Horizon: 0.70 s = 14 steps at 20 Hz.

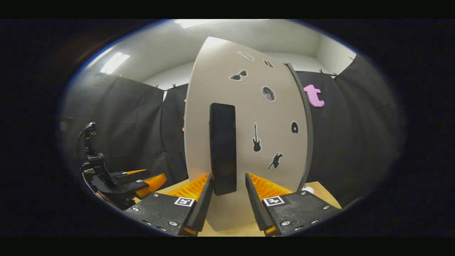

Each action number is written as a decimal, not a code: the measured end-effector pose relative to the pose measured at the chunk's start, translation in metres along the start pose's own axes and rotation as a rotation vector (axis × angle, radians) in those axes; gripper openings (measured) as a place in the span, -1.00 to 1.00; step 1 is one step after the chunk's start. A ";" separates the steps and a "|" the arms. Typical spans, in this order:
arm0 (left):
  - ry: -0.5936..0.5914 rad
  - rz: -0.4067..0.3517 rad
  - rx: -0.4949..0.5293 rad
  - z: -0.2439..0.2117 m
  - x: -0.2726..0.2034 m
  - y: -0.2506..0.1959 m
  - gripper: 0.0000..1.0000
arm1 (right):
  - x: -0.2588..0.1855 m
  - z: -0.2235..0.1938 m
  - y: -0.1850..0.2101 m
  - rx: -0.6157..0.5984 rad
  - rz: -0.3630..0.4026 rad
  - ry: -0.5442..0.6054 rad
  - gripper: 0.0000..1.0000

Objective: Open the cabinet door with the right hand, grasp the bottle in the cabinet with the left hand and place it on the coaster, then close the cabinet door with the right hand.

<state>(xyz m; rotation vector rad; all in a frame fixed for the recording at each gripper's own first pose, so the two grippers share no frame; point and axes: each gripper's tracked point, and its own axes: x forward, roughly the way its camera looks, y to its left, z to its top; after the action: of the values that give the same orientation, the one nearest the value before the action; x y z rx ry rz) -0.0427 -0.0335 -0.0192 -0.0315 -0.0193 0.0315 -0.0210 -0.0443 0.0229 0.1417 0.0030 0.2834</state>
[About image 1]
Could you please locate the dark grey cabinet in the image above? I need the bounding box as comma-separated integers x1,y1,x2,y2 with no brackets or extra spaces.
284,63,314,192

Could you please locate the black door handle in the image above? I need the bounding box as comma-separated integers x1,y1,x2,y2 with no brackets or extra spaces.
209,103,238,196

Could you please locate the black backdrop cloth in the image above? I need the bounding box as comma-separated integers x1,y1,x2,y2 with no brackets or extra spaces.
60,53,404,207

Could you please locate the ceiling light strip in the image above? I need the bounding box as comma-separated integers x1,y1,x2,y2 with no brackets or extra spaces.
100,52,131,75
173,19,228,29

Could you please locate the light grey cabinet door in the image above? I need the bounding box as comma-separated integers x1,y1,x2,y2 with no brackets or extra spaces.
183,36,310,232

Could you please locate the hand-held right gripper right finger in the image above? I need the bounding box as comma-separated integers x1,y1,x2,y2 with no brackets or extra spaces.
245,173,342,237

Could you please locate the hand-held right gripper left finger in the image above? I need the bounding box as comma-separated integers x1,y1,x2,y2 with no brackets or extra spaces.
123,173,214,237

